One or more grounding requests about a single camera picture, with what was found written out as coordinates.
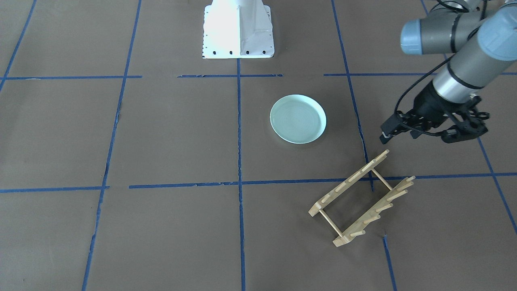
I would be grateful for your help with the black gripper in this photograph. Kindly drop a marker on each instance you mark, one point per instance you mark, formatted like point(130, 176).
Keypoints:
point(431, 105)

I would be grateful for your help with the light green round plate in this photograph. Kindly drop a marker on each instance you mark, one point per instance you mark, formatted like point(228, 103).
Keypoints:
point(298, 119)

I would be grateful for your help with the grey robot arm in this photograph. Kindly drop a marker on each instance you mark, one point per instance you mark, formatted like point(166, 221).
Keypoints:
point(481, 44)

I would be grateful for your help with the wooden dish rack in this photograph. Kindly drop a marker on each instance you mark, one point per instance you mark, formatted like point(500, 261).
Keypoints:
point(348, 211)

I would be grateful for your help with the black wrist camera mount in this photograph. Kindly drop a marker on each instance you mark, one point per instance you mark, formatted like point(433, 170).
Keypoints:
point(469, 122)

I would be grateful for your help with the white camera mast pedestal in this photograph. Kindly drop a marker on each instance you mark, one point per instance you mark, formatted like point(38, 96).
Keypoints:
point(237, 29)

